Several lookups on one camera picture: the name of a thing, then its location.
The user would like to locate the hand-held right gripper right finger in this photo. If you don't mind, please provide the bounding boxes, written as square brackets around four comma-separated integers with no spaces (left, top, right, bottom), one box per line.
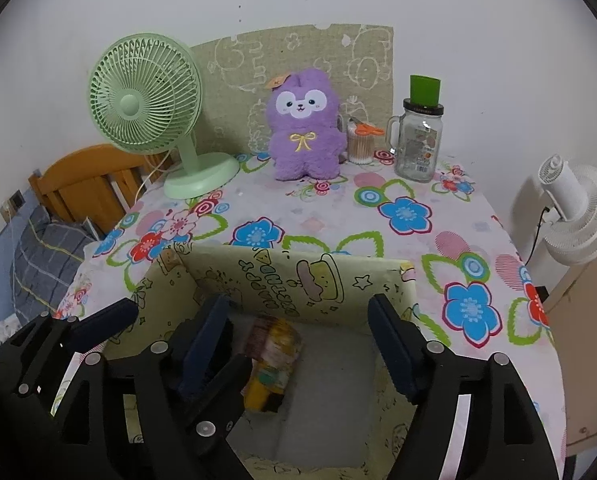
[368,294,561,480]

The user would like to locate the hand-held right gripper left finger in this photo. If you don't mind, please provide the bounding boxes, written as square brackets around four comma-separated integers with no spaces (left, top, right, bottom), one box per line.
[53,294,254,480]

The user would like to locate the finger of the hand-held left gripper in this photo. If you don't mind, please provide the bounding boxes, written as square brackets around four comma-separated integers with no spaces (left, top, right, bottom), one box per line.
[0,298,139,411]

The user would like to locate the yellow printed storage box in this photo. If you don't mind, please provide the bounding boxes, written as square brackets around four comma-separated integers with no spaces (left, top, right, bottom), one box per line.
[53,242,419,480]

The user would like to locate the yellow printed soft pack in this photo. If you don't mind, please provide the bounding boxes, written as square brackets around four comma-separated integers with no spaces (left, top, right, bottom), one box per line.
[243,316,301,413]

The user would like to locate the grey plaid pillow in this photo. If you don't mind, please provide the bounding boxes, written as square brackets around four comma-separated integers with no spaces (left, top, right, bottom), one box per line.
[9,205,99,321]

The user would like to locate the white crumpled cloth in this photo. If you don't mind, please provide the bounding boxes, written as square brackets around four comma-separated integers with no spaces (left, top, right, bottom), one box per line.
[0,317,20,347]

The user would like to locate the wooden bed headboard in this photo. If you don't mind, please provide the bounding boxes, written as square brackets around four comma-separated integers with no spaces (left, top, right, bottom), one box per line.
[28,144,179,241]

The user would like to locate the floral tablecloth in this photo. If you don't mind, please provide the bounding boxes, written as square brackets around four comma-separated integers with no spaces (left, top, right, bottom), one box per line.
[53,152,564,480]

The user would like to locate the beige wooden door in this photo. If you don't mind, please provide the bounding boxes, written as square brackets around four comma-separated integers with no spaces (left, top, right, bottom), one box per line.
[543,240,597,461]

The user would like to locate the glass mug jar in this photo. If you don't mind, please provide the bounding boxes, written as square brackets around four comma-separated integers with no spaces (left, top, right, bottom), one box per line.
[387,99,445,180]

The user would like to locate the cotton swab container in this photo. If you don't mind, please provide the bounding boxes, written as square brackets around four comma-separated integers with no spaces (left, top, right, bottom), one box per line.
[347,117,376,164]

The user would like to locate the purple plush toy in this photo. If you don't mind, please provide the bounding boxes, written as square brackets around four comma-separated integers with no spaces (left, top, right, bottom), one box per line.
[265,68,346,182]

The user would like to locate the green desk fan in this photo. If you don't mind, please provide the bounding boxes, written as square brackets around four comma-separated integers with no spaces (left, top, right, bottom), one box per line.
[88,32,240,201]

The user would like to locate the orange scissors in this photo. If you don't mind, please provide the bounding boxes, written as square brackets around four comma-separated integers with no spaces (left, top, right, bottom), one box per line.
[351,119,385,137]

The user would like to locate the white standing fan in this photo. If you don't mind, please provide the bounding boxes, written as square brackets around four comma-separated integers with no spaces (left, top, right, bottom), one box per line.
[509,154,597,266]

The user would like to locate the green plastic cup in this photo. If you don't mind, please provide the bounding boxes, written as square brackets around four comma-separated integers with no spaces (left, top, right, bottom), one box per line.
[409,74,442,106]

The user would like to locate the green patterned mat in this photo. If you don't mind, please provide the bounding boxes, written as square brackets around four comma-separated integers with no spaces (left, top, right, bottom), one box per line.
[187,22,395,156]

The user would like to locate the wall outlet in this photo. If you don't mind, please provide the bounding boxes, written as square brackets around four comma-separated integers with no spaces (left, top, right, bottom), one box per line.
[2,190,26,221]

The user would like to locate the white fan cord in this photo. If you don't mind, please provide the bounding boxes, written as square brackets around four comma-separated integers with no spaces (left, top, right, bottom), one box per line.
[137,150,179,201]

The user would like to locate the black fan cable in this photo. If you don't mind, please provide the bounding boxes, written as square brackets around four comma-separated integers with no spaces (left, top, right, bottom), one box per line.
[522,204,552,266]

